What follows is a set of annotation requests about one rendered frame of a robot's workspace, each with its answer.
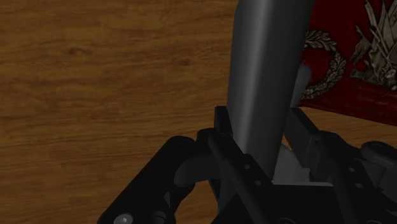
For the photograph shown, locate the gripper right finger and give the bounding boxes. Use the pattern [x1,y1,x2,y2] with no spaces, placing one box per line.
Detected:
[283,106,397,224]

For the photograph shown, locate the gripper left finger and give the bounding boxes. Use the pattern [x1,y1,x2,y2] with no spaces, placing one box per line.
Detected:
[96,105,274,224]

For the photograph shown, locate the red patterned robot stand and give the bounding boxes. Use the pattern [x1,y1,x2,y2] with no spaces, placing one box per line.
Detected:
[298,0,397,127]

